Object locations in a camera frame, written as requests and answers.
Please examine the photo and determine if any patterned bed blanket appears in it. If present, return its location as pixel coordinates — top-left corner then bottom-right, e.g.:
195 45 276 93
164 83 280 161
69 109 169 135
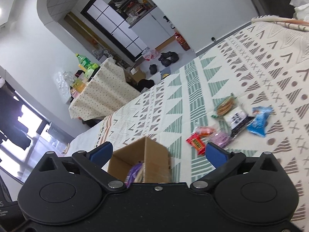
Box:
97 18 308 231

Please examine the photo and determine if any black shoes pile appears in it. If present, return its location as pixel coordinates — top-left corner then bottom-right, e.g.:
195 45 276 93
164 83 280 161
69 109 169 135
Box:
158 51 179 67

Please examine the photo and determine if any blue snack packet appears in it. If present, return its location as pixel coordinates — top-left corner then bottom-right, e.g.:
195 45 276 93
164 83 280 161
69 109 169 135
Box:
247 106 273 138

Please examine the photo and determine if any purple pastry packet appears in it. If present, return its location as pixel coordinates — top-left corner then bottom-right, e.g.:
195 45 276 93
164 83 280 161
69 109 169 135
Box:
210 131 232 148

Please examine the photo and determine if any round table with dotted cloth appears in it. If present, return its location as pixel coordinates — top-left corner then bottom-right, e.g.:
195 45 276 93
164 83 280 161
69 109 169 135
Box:
69 58 140 121

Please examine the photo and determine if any white black snack packet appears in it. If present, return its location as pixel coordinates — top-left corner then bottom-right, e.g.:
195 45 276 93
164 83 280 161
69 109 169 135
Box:
223 106 254 138

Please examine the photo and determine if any pink orange snack packet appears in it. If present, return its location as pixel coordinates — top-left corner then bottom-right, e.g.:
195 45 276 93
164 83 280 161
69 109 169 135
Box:
194 126 216 137

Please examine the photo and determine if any yellow drink bottle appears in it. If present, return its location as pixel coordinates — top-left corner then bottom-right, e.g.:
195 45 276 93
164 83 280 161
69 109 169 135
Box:
70 77 86 93

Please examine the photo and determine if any black slipper single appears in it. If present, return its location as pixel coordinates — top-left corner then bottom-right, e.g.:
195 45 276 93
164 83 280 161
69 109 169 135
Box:
149 64 158 75

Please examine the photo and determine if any black framed glass door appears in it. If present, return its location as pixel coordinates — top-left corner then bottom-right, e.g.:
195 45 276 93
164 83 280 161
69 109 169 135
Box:
81 0 147 62

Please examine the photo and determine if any white bed sheet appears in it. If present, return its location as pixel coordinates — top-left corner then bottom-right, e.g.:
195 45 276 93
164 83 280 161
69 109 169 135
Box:
63 120 106 156

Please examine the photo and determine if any green soda bottle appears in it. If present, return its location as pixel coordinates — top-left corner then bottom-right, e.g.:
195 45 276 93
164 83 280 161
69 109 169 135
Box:
76 53 92 71

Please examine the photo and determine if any white crumpled cloth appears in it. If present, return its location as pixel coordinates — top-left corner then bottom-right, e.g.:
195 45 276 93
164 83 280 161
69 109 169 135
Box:
290 0 309 21

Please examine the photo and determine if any red snack bar packet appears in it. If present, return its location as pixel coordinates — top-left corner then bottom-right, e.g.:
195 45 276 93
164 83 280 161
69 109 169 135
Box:
186 132 206 155

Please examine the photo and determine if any green biscuit packet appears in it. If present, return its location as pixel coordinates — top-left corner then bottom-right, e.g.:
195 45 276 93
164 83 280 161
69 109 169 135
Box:
211 93 238 119

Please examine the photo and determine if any pink water bottle pack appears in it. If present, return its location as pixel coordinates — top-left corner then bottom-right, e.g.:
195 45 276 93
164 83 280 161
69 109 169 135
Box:
142 47 159 61

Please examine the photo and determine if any white kitchen cabinet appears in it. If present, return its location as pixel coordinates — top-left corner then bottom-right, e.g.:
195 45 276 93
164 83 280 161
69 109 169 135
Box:
130 7 174 49

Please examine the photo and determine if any brown cardboard box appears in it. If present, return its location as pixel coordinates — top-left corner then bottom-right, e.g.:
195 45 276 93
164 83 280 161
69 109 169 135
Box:
107 137 171 183

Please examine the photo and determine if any purple bread snack packet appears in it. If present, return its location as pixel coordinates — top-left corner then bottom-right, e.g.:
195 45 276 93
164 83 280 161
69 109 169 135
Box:
125 162 144 187

